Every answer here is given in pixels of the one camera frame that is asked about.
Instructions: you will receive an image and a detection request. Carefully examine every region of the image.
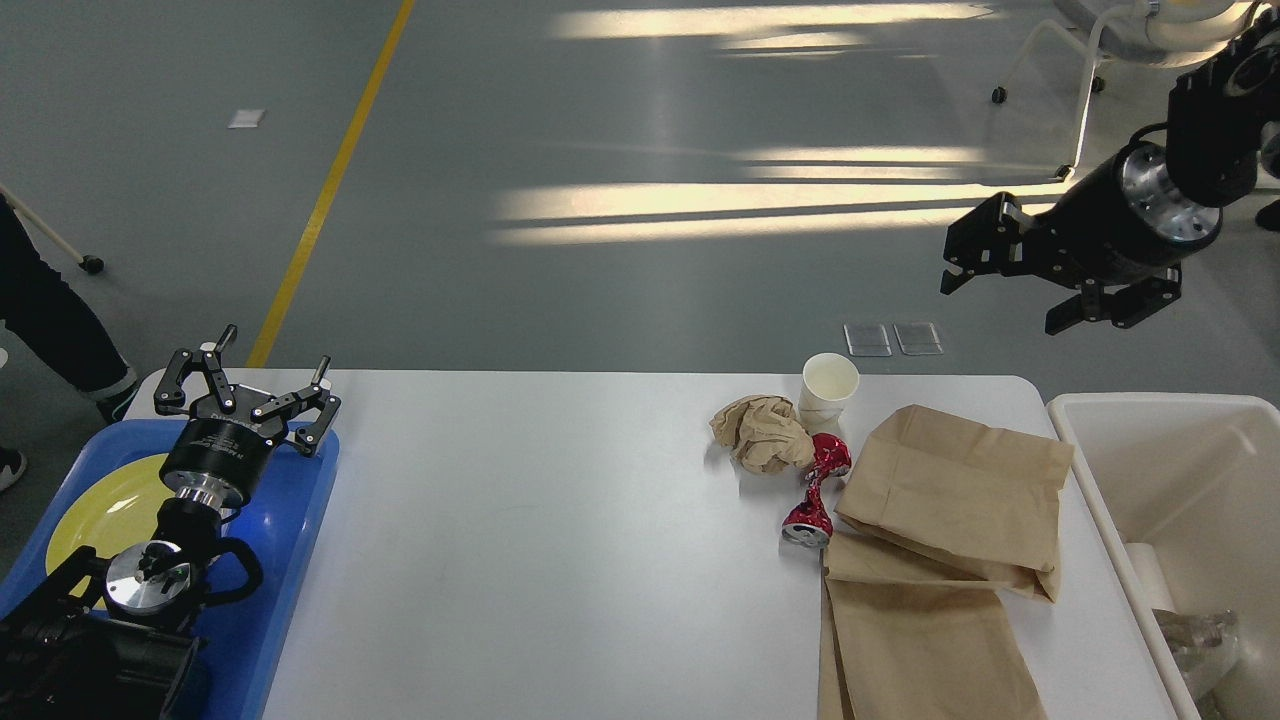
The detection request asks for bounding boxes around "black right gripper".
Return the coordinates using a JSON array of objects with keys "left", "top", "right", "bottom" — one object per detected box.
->
[{"left": 940, "top": 141, "right": 1222, "bottom": 336}]

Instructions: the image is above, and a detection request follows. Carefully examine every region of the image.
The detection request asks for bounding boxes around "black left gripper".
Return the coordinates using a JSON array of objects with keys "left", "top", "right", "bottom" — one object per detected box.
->
[{"left": 154, "top": 323, "right": 342, "bottom": 509}]

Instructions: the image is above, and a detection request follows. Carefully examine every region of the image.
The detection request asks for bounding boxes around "yellow round plate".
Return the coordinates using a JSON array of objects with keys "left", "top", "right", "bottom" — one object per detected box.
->
[{"left": 45, "top": 454, "right": 173, "bottom": 573}]

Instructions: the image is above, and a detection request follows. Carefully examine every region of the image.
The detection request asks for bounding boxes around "brown paper bag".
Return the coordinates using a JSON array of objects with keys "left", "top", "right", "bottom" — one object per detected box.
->
[
  {"left": 817, "top": 533, "right": 1046, "bottom": 719},
  {"left": 836, "top": 405, "right": 1075, "bottom": 602}
]

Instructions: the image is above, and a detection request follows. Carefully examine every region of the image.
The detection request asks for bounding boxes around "white paper cup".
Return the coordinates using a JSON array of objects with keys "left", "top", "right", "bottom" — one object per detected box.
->
[
  {"left": 1124, "top": 542, "right": 1178, "bottom": 612},
  {"left": 796, "top": 352, "right": 861, "bottom": 432}
]

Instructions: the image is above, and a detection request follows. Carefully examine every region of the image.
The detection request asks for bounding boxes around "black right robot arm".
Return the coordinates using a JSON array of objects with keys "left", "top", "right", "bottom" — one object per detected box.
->
[{"left": 940, "top": 9, "right": 1277, "bottom": 334}]

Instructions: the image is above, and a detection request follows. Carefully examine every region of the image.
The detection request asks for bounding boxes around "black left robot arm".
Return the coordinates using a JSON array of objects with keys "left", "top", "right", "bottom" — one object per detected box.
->
[{"left": 3, "top": 325, "right": 340, "bottom": 719}]

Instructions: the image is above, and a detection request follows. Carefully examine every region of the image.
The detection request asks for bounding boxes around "person in dark trousers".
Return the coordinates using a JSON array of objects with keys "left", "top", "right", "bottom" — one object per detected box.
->
[{"left": 0, "top": 196, "right": 141, "bottom": 491}]

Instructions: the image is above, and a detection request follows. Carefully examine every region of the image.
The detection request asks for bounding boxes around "white plastic bin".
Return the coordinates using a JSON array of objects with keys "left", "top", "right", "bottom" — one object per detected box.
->
[{"left": 1047, "top": 393, "right": 1279, "bottom": 719}]

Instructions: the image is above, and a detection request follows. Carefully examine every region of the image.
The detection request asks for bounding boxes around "white chair on casters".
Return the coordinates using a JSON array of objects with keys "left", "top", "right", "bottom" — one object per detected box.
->
[{"left": 989, "top": 1, "right": 1253, "bottom": 182}]

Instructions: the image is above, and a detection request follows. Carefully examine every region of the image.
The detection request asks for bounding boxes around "blue plastic tray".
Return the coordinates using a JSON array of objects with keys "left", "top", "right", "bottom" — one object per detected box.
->
[{"left": 1, "top": 419, "right": 340, "bottom": 719}]

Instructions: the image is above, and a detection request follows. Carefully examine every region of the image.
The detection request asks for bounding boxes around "crumpled brown paper ball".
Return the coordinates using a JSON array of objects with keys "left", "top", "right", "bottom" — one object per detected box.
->
[{"left": 709, "top": 395, "right": 815, "bottom": 475}]

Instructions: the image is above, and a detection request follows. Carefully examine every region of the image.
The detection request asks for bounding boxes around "white frame with casters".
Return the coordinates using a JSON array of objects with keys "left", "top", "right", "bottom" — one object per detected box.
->
[{"left": 1, "top": 184, "right": 106, "bottom": 275}]

